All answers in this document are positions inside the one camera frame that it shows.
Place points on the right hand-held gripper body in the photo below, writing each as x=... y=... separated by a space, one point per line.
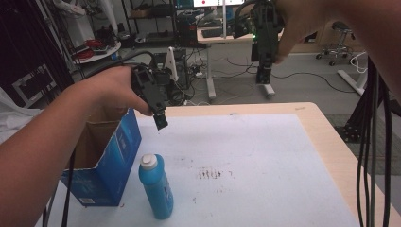
x=265 y=28

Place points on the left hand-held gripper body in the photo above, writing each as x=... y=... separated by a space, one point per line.
x=151 y=88

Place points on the person's right hand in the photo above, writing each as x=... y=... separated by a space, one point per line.
x=299 y=19

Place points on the person's left hand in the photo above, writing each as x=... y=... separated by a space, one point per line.
x=110 y=88

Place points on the white triangular stand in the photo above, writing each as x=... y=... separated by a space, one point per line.
x=171 y=64

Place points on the monitor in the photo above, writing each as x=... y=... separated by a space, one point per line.
x=217 y=3

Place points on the wooden desk with white legs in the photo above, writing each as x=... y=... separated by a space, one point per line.
x=210 y=63

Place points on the round white table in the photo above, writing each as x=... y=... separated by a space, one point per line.
x=101 y=53

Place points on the black computer tower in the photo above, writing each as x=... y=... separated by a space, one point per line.
x=186 y=30

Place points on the blue bottle with white cap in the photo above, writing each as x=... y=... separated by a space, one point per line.
x=157 y=189

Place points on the blue cardboard box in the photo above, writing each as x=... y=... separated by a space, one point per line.
x=110 y=170

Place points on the office stool on wheels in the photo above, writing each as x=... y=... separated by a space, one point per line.
x=339 y=41

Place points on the white desk leg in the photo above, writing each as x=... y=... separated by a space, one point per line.
x=351 y=80

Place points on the white table mat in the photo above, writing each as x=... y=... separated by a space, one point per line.
x=252 y=164

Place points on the black curtain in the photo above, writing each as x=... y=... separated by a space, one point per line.
x=28 y=44

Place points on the person's white clothing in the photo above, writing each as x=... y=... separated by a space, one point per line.
x=15 y=116

